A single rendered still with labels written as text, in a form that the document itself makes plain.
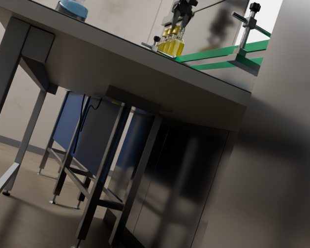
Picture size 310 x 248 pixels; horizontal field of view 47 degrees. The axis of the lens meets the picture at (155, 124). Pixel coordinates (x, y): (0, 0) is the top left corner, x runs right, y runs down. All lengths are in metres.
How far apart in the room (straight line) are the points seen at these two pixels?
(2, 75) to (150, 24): 4.05
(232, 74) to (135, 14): 3.66
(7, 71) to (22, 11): 0.12
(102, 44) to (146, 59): 0.10
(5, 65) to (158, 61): 0.31
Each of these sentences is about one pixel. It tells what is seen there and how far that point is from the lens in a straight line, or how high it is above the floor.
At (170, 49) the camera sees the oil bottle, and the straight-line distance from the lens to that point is 1.72.
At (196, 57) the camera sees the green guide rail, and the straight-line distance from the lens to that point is 1.42.
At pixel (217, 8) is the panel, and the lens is 1.84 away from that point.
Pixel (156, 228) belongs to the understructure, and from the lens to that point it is 1.68.
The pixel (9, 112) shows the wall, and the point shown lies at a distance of 4.51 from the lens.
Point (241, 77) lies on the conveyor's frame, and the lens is 1.09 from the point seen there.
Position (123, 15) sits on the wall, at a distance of 4.70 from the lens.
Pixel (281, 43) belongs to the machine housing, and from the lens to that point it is 0.75.
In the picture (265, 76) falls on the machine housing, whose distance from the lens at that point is 0.74.
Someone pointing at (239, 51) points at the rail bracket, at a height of 0.87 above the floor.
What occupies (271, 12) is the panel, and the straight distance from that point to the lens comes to 1.47.
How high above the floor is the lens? 0.57
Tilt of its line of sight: 3 degrees up
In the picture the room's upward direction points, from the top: 19 degrees clockwise
